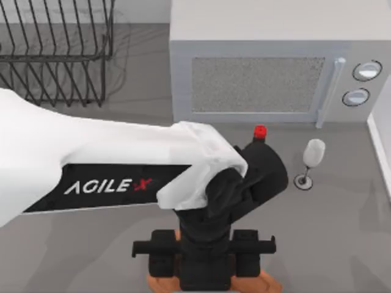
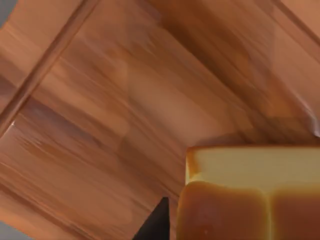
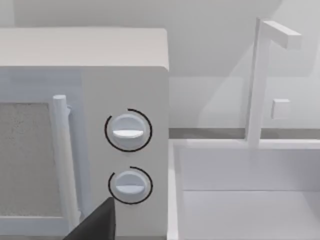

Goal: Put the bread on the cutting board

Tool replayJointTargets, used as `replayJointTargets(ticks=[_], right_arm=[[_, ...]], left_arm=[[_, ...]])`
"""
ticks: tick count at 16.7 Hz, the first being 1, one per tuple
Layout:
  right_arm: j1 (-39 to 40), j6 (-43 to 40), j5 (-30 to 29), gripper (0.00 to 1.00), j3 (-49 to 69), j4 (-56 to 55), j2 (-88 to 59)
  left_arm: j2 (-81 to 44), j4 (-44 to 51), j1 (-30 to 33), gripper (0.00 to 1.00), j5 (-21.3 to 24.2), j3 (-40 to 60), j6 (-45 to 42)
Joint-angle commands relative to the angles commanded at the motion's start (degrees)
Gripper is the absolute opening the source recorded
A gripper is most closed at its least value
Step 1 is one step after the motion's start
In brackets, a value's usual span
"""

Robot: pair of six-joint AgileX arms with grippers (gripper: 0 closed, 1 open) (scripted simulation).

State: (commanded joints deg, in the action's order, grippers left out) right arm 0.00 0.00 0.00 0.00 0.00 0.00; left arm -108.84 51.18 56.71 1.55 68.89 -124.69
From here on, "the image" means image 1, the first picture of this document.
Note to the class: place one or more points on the microwave door with speckled window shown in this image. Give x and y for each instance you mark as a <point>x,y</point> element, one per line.
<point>256,84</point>

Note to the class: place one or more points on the pale grey microwave oven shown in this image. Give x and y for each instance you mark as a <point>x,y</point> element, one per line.
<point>275,24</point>

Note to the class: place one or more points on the clear wine glass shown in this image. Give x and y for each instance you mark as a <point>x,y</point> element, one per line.
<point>314,152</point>

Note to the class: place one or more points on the orange wooden board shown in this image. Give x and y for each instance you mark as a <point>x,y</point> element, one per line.
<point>268,282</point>

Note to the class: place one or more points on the round microwave knob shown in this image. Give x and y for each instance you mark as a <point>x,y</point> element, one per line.
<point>355,97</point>
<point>366,70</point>

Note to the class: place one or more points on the dark bottle with red cap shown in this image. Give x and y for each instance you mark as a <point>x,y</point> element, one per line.
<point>260,131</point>

